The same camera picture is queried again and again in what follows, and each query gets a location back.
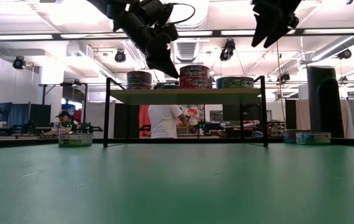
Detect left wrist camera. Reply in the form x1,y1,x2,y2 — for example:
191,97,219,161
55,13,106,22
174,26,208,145
137,0,175,27

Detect dark monitor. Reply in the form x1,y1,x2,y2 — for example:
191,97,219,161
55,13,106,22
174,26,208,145
29,103,52,127

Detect red curtain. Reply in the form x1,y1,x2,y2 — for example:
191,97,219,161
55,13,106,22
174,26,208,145
138,105,151,138

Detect wooden shelf black frame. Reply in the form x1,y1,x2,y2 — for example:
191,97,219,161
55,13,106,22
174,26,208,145
103,75,269,148

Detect black table frame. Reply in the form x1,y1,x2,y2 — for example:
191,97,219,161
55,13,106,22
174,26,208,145
0,136,354,149

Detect colourful poster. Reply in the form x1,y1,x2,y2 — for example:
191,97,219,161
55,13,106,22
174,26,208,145
179,105,205,126

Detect green table mat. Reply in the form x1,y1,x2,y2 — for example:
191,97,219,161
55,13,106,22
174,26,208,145
0,142,354,224

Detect beige curtain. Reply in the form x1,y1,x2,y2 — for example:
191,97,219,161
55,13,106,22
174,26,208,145
294,99,311,131

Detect gold lid seafood can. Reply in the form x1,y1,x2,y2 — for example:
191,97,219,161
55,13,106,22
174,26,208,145
126,70,152,85

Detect green label seafood can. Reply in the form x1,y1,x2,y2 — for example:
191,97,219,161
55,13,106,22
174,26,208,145
223,77,254,90

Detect person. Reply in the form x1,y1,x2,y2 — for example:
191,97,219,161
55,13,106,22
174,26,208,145
44,110,83,137
147,105,188,139

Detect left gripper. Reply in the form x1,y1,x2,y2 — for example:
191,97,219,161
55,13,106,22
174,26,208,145
119,11,180,79

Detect black perforated tower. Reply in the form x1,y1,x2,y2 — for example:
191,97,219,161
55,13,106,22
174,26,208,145
306,65,345,139

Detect pink label seafood can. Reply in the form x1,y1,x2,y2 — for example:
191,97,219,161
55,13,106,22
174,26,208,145
179,77,211,90

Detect silver lid seafood can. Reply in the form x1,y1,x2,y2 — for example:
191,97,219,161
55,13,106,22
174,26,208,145
179,65,210,78
154,82,180,90
58,133,93,147

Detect blue monitor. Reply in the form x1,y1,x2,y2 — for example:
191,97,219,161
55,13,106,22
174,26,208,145
0,102,13,124

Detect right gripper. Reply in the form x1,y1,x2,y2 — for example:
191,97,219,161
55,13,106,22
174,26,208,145
251,0,302,49

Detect black partition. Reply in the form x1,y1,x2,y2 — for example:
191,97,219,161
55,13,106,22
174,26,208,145
114,103,140,139

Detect silver ceiling air duct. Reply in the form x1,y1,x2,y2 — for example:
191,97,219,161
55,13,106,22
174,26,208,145
167,0,210,63

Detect flat seafood can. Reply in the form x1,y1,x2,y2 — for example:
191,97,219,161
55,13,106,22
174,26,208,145
282,129,312,144

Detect tall blue red salmon can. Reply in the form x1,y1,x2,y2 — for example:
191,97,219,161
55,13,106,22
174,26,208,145
127,83,152,90

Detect black background frame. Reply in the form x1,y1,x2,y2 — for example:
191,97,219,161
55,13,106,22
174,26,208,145
38,81,89,125

